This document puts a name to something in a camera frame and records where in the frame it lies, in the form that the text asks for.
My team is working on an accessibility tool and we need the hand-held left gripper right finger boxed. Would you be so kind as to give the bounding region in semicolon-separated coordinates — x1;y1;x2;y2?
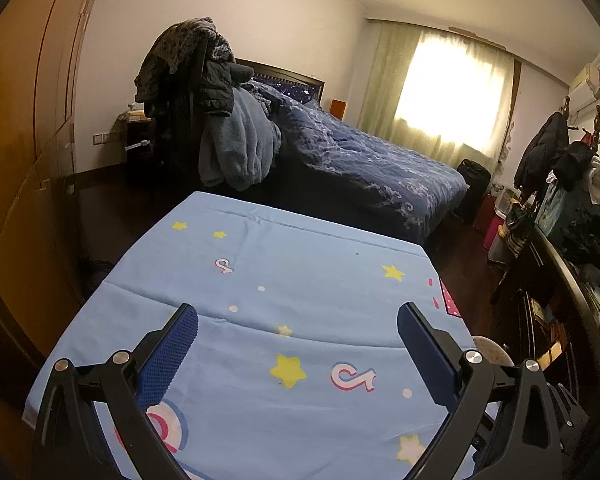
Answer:
396;301;563;480

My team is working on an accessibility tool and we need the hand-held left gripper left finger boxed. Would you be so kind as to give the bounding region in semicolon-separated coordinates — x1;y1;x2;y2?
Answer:
32;302;200;480

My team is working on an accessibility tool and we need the white plastic waste bin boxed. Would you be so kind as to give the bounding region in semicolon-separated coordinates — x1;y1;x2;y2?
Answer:
472;336;515;368

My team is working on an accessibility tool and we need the dark wooden desk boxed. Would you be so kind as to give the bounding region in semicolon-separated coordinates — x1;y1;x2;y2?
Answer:
492;230;600;386

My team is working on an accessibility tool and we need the light blue printed tablecloth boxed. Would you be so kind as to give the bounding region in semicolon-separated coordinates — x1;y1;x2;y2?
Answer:
22;191;501;480

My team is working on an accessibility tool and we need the pink box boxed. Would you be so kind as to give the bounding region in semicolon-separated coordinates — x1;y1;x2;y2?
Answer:
485;210;506;251

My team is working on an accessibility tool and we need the red box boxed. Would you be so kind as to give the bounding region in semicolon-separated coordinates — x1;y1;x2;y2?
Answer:
474;194;496;233

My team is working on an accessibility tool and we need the dark folded clothes stack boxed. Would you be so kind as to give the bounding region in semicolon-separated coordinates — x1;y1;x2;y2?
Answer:
562;205;600;266

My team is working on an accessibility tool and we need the black suitcase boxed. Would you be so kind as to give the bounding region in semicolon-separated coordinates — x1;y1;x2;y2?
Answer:
455;159;492;223

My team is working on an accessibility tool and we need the dark nightstand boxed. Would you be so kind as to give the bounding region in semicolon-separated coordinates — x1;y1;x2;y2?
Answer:
120;110;156;186

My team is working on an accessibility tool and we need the blue patterned duvet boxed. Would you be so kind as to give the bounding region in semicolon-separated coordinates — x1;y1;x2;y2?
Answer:
245;80;468;243

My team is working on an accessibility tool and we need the light blue printed bag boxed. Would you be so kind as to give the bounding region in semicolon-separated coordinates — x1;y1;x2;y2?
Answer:
540;180;576;236

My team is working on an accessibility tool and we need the black hanging jacket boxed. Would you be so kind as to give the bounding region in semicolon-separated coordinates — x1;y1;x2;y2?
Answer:
514;112;571;193

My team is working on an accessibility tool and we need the black chair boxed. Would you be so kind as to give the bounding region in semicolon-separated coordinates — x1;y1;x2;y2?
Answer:
165;45;206;191

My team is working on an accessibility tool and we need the wooden wardrobe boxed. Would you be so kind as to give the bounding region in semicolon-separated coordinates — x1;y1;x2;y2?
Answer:
0;0;113;376

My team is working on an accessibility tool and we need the pale sheer curtain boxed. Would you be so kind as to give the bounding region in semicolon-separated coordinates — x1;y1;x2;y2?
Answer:
357;22;516;168

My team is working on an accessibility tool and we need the dark jacket pile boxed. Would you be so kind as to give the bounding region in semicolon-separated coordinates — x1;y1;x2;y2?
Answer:
134;17;251;118

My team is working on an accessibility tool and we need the dark wooden bed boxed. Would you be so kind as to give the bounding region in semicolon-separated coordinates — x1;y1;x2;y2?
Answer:
235;58;471;246

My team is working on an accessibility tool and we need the white air conditioner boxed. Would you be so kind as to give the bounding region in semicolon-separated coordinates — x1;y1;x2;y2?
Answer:
569;62;600;111

